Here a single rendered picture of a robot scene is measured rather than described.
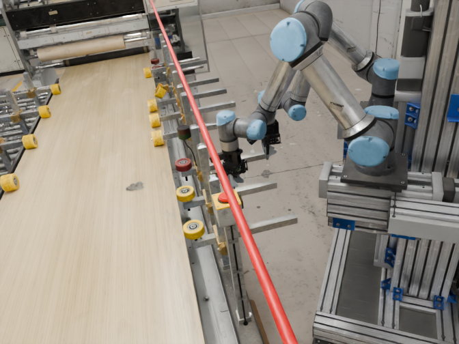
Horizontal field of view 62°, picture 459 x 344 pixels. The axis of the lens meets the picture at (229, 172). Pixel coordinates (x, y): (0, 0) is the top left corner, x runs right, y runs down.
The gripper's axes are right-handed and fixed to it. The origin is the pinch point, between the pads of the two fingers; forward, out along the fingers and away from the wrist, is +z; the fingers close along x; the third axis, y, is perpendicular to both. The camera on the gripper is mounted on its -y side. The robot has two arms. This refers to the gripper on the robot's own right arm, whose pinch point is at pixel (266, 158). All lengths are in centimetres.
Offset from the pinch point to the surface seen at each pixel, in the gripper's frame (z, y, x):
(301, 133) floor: 83, 85, 165
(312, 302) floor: 83, 13, -30
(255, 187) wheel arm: -2.1, -13.3, -26.2
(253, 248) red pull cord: -82, -41, -144
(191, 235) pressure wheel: -7, -46, -54
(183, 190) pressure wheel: -8, -45, -25
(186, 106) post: -28.2, -34.5, 19.3
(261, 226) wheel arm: -1, -18, -51
